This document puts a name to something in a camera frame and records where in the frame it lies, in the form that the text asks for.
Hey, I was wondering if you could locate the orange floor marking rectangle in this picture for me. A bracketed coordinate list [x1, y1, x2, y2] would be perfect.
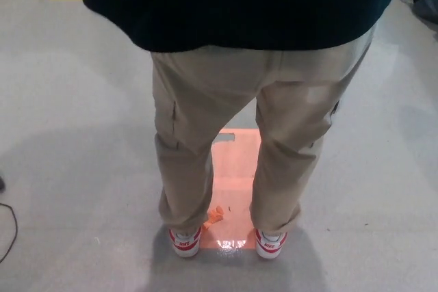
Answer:
[201, 127, 265, 250]

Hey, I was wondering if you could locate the orange scrap on floor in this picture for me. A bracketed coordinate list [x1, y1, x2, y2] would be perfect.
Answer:
[202, 205, 225, 230]

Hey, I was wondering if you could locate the red and white sneaker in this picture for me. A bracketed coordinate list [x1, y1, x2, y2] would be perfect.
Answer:
[253, 226, 289, 261]
[166, 226, 203, 258]

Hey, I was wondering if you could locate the grey and black bag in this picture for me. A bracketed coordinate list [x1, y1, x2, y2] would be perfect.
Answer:
[400, 0, 438, 29]

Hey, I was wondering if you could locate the black floor cable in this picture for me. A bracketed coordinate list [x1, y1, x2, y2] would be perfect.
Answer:
[0, 202, 19, 265]

